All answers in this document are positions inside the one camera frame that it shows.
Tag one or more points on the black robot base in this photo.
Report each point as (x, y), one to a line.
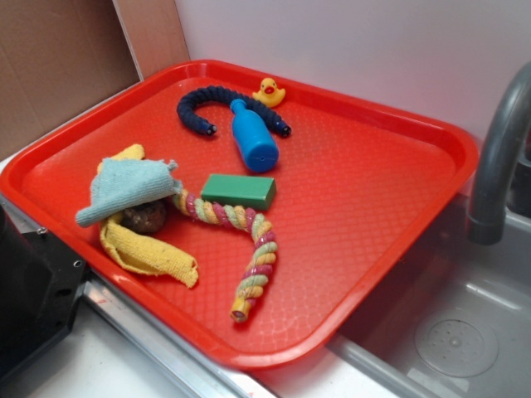
(42, 280)

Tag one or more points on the green rectangular block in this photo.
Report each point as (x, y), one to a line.
(234, 190)

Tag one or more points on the red plastic tray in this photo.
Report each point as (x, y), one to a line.
(357, 183)

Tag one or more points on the blue plastic bottle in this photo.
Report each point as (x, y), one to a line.
(257, 148)

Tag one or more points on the yellow rubber duck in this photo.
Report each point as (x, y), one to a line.
(269, 93)

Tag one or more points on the brown round ball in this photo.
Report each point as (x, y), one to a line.
(145, 219)

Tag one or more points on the yellow cloth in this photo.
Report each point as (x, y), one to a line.
(143, 254)

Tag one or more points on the light blue cloth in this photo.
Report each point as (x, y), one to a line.
(126, 183)

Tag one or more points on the grey faucet spout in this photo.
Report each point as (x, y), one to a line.
(502, 179)

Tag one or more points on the grey sink basin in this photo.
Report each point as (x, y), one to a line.
(444, 273)

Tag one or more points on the sink drain cover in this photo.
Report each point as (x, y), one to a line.
(456, 347)

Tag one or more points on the brown cardboard panel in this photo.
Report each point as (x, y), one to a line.
(61, 58)

